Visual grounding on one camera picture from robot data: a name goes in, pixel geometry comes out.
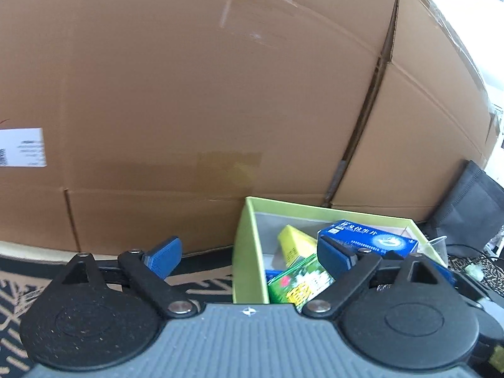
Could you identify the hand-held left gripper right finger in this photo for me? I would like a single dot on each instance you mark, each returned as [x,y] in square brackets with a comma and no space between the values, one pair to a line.
[332,254]

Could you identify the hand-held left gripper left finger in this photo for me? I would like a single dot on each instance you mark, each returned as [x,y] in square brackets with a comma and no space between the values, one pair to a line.
[167,256]

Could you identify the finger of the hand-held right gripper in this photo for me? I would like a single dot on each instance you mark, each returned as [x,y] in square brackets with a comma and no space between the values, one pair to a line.
[445,275]

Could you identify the clear plastic cup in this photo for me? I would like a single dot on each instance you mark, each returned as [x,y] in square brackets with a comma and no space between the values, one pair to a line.
[439,250]

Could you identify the yellow white medicine box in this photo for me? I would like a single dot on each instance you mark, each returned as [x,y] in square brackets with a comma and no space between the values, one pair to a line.
[293,244]

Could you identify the blue medicine box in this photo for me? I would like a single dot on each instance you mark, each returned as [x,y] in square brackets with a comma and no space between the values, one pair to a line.
[374,240]

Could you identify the green printed box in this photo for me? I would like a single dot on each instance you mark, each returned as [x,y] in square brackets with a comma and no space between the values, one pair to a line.
[299,283]

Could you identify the light green shoe box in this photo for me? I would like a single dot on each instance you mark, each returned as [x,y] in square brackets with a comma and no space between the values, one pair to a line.
[246,260]

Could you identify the pale green small toy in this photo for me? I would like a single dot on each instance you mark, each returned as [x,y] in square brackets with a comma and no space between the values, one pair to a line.
[474,272]

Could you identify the grey fabric bag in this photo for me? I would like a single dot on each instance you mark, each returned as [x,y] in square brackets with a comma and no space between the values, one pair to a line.
[468,204]

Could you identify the large plain cardboard box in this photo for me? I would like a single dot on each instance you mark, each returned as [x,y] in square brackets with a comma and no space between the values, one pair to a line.
[425,118]

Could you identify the black letter print mat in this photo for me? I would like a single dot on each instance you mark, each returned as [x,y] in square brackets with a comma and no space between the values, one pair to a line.
[15,307]

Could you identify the large cardboard box white label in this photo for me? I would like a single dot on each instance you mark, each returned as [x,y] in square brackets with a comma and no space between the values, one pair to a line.
[177,86]

